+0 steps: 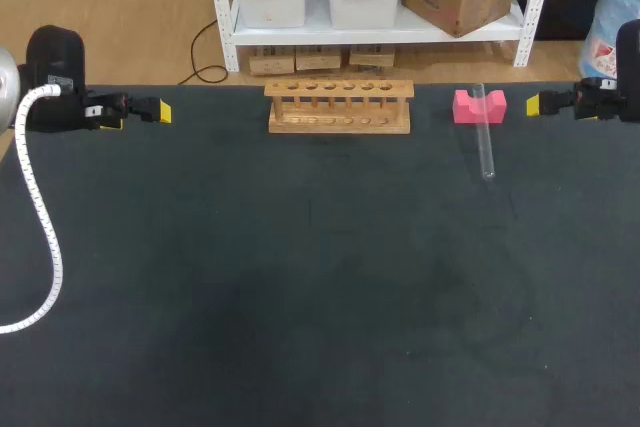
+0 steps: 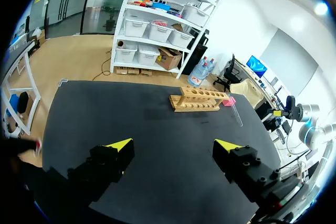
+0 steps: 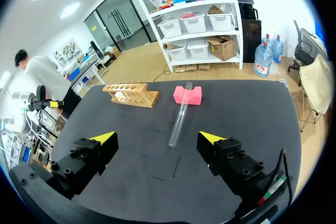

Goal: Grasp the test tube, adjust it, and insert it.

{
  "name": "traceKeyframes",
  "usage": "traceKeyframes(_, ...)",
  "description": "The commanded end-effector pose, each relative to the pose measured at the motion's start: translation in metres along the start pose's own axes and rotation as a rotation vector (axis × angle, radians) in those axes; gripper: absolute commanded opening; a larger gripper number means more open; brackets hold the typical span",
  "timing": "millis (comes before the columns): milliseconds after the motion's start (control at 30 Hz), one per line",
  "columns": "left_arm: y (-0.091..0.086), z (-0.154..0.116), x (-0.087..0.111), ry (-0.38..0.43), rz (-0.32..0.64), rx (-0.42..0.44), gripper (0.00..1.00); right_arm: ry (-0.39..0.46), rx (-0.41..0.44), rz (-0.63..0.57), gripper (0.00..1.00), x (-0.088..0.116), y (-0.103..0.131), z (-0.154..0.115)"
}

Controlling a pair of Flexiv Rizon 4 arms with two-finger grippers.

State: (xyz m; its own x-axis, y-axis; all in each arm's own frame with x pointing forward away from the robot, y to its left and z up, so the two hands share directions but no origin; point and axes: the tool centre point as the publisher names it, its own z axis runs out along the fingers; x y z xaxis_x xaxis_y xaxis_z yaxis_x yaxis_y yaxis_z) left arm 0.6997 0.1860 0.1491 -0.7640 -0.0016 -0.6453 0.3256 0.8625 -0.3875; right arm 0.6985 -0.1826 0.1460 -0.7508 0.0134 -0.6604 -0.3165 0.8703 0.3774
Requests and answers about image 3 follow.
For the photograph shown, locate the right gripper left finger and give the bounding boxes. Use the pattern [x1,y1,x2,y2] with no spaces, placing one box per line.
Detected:
[46,131,119,200]

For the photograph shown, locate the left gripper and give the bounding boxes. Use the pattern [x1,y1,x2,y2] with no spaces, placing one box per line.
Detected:
[27,84,65,112]

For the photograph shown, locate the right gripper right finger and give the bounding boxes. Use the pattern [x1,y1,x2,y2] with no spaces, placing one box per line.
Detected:
[196,131,271,205]

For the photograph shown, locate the clear glass test tube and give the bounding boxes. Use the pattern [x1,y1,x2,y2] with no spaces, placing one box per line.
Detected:
[167,81,193,148]

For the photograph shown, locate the wooden test tube rack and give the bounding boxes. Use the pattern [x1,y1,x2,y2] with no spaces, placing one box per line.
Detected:
[101,82,160,109]

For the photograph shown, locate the person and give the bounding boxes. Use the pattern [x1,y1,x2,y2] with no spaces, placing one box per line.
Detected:
[14,48,82,120]

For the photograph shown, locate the pink foam block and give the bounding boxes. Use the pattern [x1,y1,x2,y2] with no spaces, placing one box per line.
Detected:
[173,86,203,105]

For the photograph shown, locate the white cable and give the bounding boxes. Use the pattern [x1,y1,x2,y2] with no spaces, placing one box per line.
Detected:
[0,108,56,151]

